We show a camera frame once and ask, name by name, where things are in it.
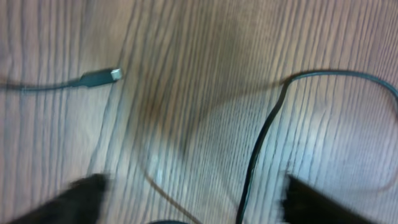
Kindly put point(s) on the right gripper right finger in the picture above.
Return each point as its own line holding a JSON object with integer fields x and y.
{"x": 304, "y": 205}

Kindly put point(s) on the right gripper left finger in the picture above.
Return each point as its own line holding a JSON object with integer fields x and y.
{"x": 80, "y": 204}

